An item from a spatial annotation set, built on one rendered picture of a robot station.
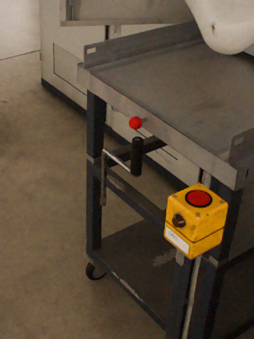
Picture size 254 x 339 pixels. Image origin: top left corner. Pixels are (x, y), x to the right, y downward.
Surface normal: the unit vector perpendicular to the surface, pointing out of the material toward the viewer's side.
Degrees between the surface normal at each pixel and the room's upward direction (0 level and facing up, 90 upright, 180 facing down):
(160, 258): 0
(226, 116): 0
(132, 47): 90
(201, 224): 90
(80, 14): 90
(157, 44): 90
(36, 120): 0
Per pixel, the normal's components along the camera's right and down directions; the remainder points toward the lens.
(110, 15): 0.19, 0.57
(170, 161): -0.80, 0.32
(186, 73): 0.04, -0.82
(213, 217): 0.60, 0.48
